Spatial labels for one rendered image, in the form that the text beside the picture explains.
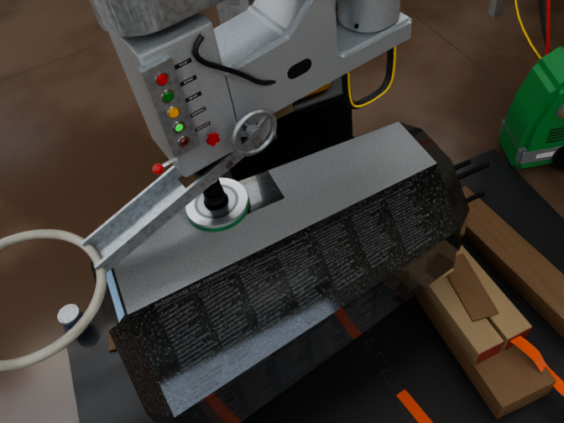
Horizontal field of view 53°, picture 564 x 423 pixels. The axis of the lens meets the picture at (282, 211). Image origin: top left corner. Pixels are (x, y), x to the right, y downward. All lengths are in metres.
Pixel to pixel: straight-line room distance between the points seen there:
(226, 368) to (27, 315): 1.47
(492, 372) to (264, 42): 1.53
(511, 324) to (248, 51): 1.47
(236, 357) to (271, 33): 0.98
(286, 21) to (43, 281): 2.05
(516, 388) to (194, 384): 1.22
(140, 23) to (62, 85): 3.00
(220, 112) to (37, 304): 1.82
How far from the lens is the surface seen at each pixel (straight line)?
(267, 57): 1.57
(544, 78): 2.99
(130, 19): 1.35
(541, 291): 2.65
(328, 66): 1.73
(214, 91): 1.51
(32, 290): 3.17
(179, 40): 1.40
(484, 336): 2.35
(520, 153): 3.11
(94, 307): 1.72
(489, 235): 2.77
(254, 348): 1.85
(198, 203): 1.93
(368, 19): 1.80
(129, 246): 1.77
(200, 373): 1.84
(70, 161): 3.69
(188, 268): 1.81
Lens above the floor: 2.32
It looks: 51 degrees down
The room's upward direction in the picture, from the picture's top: 11 degrees counter-clockwise
